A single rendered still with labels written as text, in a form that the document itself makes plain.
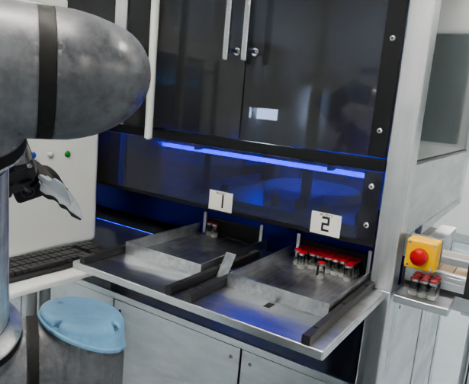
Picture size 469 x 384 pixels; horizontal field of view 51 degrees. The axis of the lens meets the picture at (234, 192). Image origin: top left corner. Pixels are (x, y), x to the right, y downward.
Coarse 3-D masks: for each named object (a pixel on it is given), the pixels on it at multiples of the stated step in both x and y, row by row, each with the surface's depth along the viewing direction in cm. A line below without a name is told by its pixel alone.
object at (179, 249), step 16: (192, 224) 161; (144, 240) 142; (160, 240) 149; (176, 240) 153; (192, 240) 155; (208, 240) 156; (224, 240) 158; (144, 256) 133; (160, 256) 130; (176, 256) 128; (192, 256) 139; (208, 256) 140; (192, 272) 125
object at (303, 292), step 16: (272, 256) 137; (288, 256) 146; (240, 272) 123; (256, 272) 130; (272, 272) 132; (288, 272) 133; (304, 272) 134; (368, 272) 128; (240, 288) 117; (256, 288) 115; (272, 288) 112; (288, 288) 121; (304, 288) 122; (320, 288) 123; (336, 288) 124; (352, 288) 118; (288, 304) 111; (304, 304) 108; (320, 304) 106; (336, 304) 110
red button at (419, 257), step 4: (416, 248) 118; (420, 248) 117; (412, 252) 117; (416, 252) 116; (420, 252) 116; (424, 252) 116; (412, 256) 117; (416, 256) 116; (420, 256) 116; (424, 256) 116; (428, 256) 117; (412, 260) 117; (416, 260) 116; (420, 260) 116; (424, 260) 116; (416, 264) 117; (420, 264) 116
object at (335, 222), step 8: (312, 216) 134; (320, 216) 132; (328, 216) 131; (336, 216) 130; (312, 224) 134; (320, 224) 132; (336, 224) 130; (320, 232) 133; (328, 232) 131; (336, 232) 130
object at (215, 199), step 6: (210, 192) 151; (216, 192) 150; (222, 192) 149; (210, 198) 151; (216, 198) 150; (228, 198) 148; (210, 204) 151; (216, 204) 150; (228, 204) 148; (222, 210) 149; (228, 210) 148
